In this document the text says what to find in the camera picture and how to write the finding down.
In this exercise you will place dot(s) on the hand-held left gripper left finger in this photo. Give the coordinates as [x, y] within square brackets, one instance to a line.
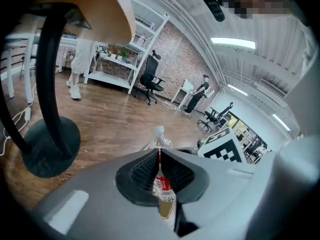
[95, 196]

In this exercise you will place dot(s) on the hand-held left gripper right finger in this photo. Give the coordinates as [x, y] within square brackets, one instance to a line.
[215, 196]

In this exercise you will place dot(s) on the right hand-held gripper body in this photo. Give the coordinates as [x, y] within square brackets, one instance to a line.
[225, 146]

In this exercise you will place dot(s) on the brown cardboard box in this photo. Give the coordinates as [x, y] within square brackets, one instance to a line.
[166, 209]

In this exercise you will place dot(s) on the red-label drink bottle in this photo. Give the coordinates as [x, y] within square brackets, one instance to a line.
[159, 131]

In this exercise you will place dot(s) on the ceiling light panel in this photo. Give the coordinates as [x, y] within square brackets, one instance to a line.
[237, 90]
[281, 122]
[232, 43]

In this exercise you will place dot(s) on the small white side table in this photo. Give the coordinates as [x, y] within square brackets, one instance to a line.
[183, 89]

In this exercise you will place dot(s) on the black office chair with headrest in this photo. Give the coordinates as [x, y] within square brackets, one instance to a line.
[150, 79]

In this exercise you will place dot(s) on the white power strip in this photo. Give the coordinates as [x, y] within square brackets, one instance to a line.
[27, 114]

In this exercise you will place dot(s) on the white metal shelf rack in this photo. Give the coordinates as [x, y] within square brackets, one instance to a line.
[107, 77]

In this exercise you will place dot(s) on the green potted plant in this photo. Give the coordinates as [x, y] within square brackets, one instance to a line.
[123, 52]

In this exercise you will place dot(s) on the white rectangular desk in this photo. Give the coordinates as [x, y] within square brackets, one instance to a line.
[15, 41]

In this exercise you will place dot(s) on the round wooden table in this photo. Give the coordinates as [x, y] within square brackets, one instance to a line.
[105, 14]

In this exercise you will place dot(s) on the black head-mounted camera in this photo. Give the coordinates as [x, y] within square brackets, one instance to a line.
[215, 5]

